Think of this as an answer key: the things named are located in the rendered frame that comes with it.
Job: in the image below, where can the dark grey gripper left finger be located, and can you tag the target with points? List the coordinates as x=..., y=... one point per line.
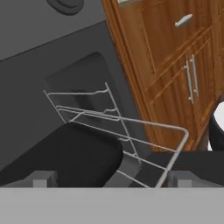
x=40, y=179

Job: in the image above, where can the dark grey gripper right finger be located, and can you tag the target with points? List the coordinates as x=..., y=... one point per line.
x=184, y=180

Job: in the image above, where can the brown wooden cupboard door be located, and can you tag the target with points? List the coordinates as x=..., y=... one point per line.
x=205, y=84
x=172, y=116

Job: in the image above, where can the dark grey oven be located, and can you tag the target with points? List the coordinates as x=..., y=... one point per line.
x=35, y=67

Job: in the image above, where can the dark round oven knob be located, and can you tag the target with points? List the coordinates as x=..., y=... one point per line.
x=65, y=6

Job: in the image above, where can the black and white round object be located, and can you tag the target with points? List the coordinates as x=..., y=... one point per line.
x=217, y=128

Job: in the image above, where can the brown wooden cabinet run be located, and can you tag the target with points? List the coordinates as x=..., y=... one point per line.
x=132, y=58

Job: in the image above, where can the brown wooden drawer front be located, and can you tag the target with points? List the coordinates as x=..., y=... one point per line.
x=166, y=43

